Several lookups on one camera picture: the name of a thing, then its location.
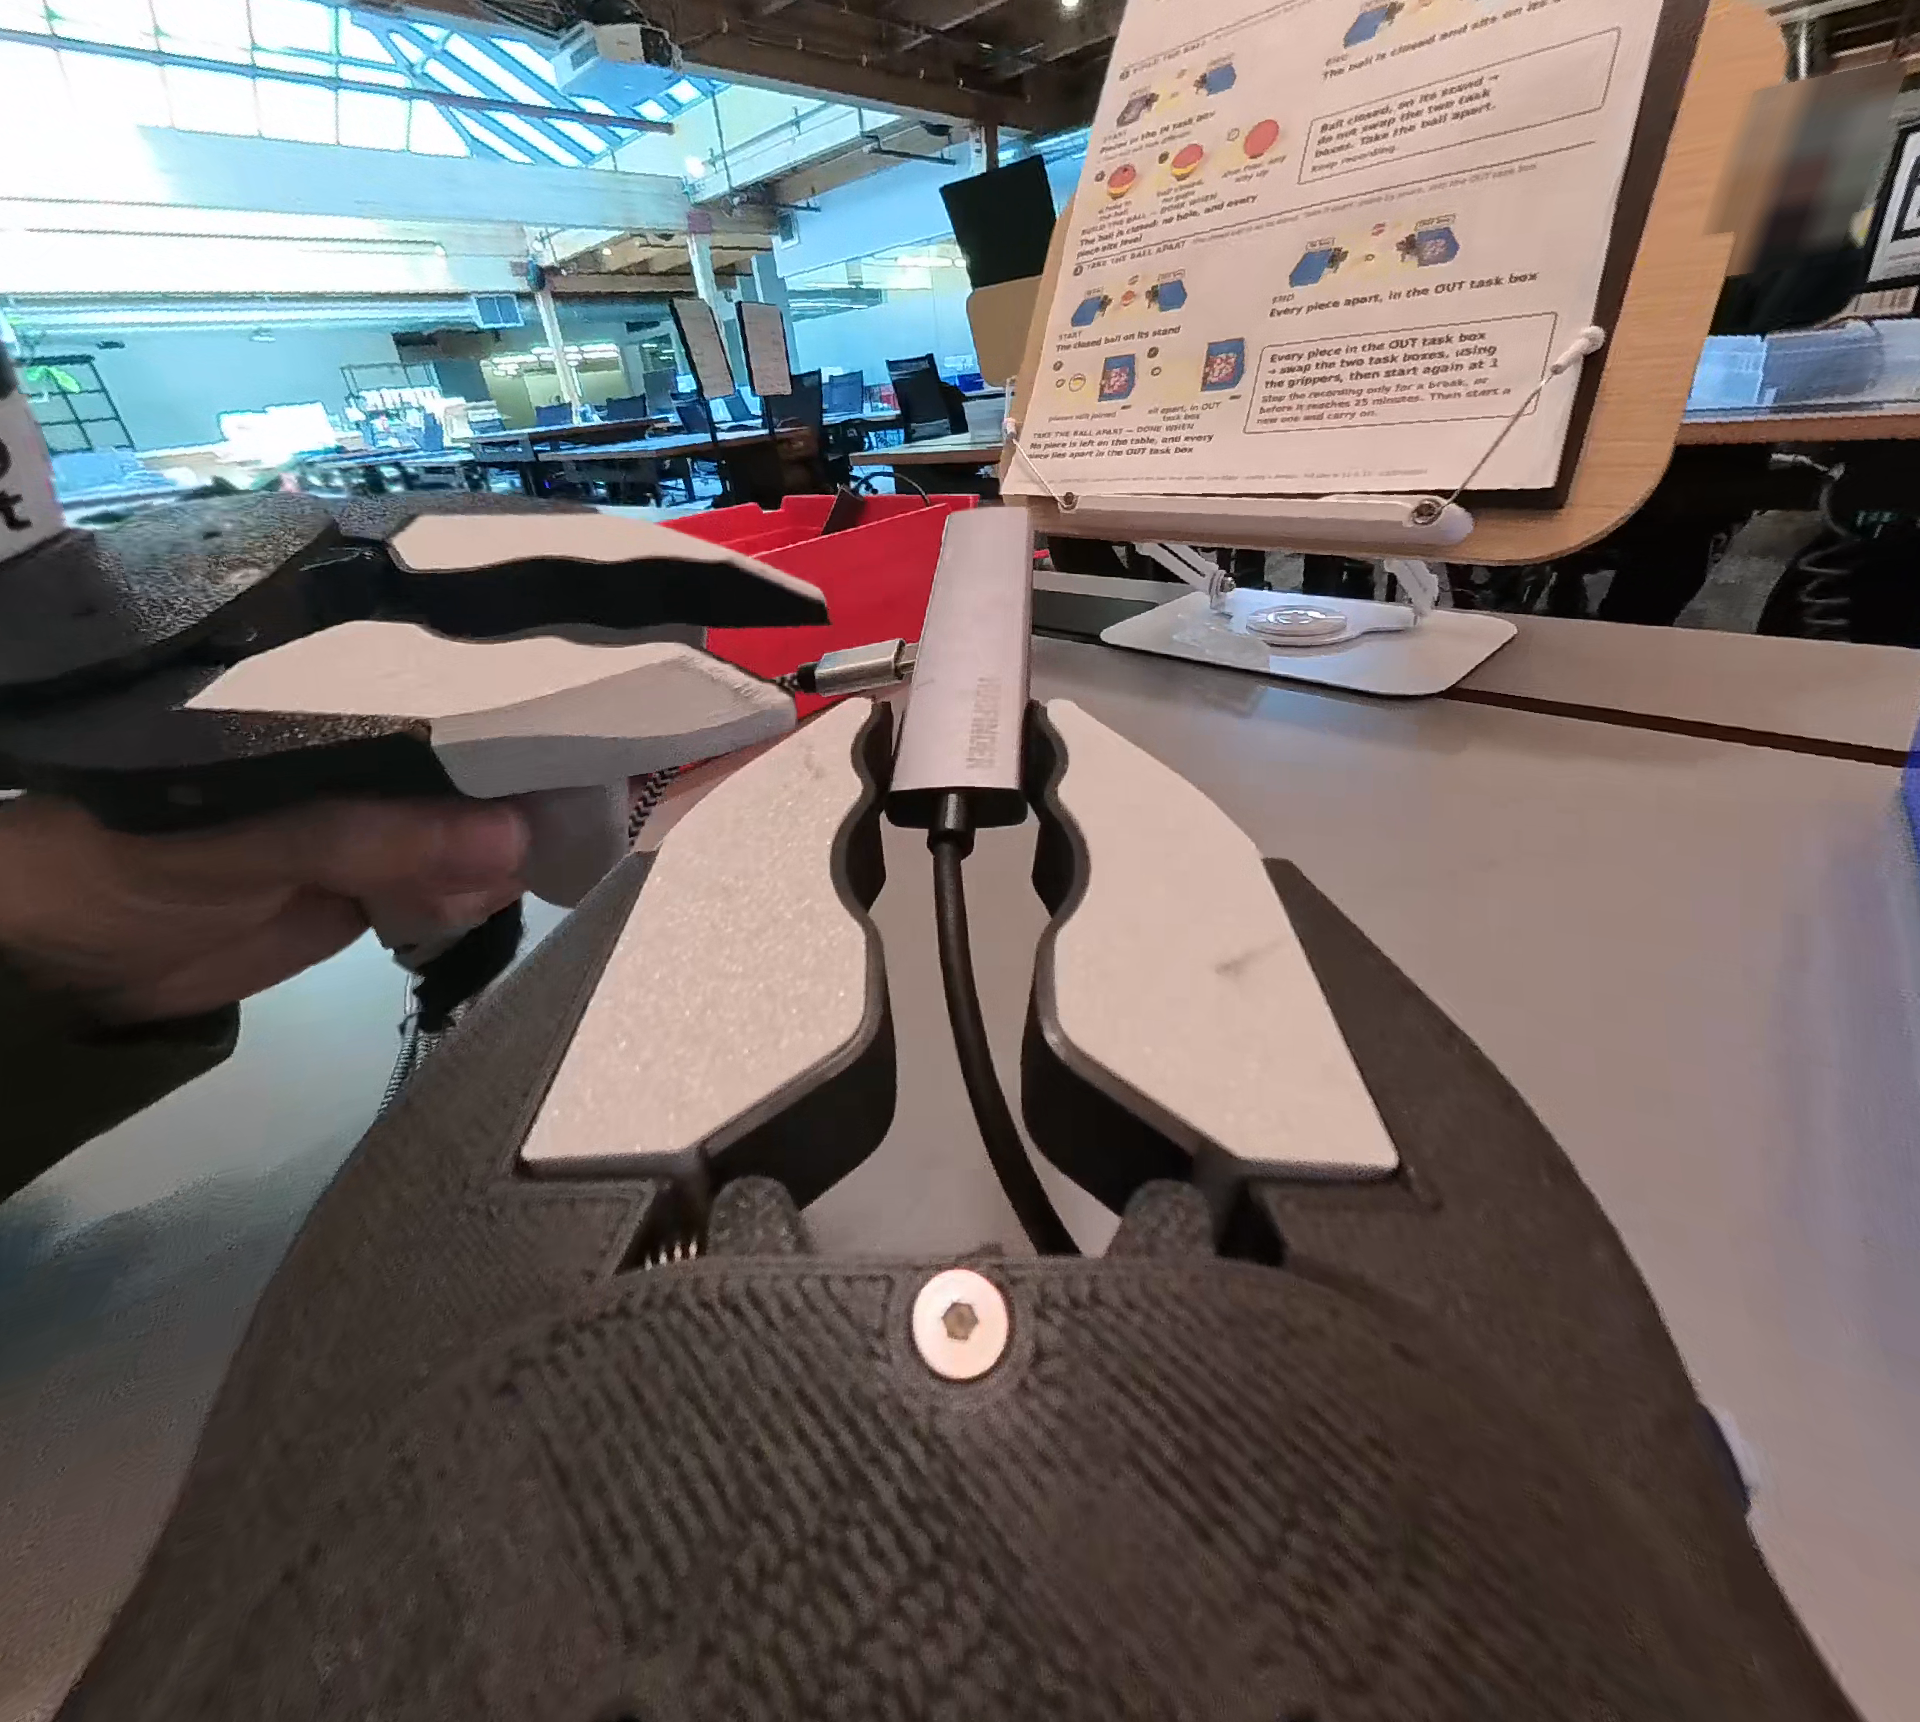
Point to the black monitor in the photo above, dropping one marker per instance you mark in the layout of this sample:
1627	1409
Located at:
999	223

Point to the white ceiling projector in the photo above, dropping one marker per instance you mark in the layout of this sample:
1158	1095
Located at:
608	60

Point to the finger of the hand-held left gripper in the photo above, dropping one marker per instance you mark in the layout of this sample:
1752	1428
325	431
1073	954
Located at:
571	545
451	686

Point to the clear plastic bins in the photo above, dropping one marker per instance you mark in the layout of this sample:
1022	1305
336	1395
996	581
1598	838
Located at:
1801	373

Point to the small document stand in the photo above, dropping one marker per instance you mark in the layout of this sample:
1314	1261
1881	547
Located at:
703	344
765	344

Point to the grey usb hub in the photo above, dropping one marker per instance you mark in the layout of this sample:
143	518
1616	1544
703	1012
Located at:
969	673

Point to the red plastic bin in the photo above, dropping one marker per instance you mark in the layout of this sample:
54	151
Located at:
870	583

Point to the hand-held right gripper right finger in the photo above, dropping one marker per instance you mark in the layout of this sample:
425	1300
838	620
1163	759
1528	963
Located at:
1201	972

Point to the printed instruction sheet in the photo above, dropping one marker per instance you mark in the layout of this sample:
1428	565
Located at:
1350	177

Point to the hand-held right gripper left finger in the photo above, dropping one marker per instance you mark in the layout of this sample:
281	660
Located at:
704	972

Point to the person's left hand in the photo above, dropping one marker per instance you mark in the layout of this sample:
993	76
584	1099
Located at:
224	896

